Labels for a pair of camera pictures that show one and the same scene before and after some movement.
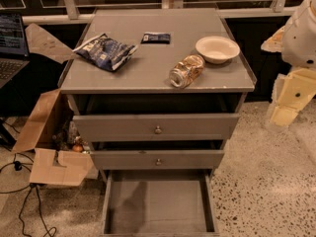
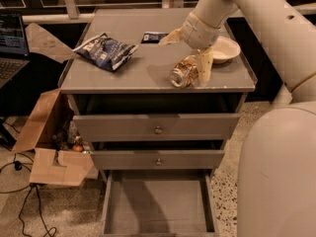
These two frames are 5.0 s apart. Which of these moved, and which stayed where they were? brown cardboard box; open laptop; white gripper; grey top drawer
Moved: white gripper
Stayed: brown cardboard box; grey top drawer; open laptop
